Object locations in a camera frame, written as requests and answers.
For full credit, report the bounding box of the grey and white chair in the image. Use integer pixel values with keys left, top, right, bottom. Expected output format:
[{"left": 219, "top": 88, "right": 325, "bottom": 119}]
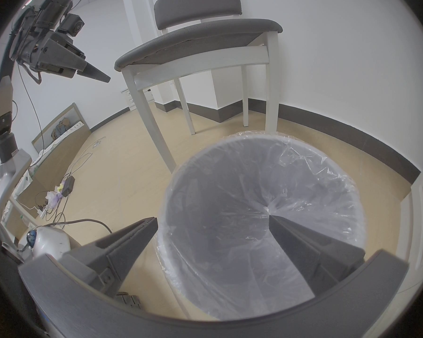
[{"left": 114, "top": 0, "right": 283, "bottom": 175}]

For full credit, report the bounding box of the white chest of drawers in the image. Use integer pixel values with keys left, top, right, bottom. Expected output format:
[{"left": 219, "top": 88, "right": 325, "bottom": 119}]
[{"left": 121, "top": 87, "right": 156, "bottom": 111}]

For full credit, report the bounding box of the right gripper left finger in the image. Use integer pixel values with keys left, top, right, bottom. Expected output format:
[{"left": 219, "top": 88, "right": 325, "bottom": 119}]
[{"left": 57, "top": 216, "right": 159, "bottom": 298}]

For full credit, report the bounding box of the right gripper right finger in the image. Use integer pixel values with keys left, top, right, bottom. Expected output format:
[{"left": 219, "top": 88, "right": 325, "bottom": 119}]
[{"left": 268, "top": 214, "right": 366, "bottom": 298}]

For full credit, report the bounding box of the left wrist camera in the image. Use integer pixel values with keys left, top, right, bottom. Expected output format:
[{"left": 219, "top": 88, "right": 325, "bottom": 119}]
[{"left": 58, "top": 13, "right": 86, "bottom": 38}]

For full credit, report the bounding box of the white trash bin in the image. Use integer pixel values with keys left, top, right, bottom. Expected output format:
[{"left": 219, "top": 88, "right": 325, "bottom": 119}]
[{"left": 156, "top": 132, "right": 367, "bottom": 321}]

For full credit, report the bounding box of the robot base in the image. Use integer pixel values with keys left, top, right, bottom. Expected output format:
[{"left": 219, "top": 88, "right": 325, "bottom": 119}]
[{"left": 0, "top": 148, "right": 143, "bottom": 312}]

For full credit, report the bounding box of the clear plastic bag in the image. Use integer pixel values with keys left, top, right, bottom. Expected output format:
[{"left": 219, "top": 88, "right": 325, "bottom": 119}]
[{"left": 155, "top": 131, "right": 367, "bottom": 321}]

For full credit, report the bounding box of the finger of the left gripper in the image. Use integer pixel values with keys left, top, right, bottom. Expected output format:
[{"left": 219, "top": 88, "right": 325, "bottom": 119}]
[
  {"left": 39, "top": 59, "right": 111, "bottom": 84},
  {"left": 44, "top": 34, "right": 87, "bottom": 64}
]

